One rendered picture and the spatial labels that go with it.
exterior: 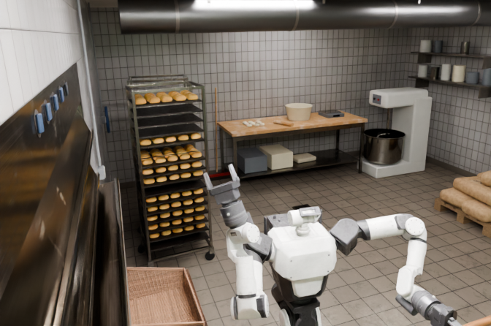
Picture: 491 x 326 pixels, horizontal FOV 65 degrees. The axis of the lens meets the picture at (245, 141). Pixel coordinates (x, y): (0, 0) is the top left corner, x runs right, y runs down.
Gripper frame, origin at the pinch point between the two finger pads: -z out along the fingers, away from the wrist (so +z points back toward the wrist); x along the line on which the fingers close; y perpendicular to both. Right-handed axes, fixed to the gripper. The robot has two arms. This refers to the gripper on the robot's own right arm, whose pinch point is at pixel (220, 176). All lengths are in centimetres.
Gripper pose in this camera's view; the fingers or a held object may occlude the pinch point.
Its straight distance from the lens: 143.8
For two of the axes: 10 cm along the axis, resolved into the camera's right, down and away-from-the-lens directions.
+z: 3.5, 9.4, 0.3
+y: -3.1, 1.4, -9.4
